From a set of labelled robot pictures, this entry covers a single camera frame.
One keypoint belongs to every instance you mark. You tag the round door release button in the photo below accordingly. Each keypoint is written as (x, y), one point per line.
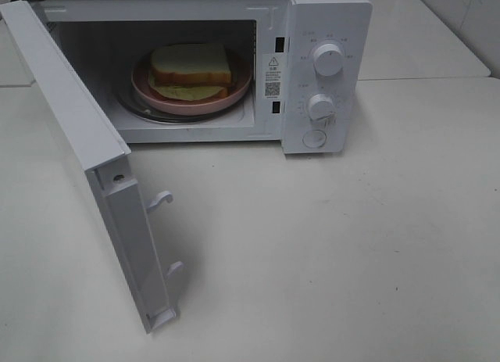
(314, 139)

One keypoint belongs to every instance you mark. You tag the white bread sandwich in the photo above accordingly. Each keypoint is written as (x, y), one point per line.
(190, 72)

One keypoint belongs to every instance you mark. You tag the white warning label sticker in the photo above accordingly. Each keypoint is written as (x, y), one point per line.
(273, 68)

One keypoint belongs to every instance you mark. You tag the white microwave door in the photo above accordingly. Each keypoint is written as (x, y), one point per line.
(98, 161)

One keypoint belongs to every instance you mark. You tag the white microwave knob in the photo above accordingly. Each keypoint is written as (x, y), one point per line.
(328, 59)
(320, 107)

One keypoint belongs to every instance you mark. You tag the pink round plate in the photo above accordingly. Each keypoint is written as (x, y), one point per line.
(242, 76)

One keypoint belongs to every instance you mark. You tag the white microwave oven body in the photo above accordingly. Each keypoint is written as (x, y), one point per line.
(104, 39)

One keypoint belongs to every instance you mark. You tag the glass microwave turntable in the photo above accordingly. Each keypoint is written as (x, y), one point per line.
(127, 98)

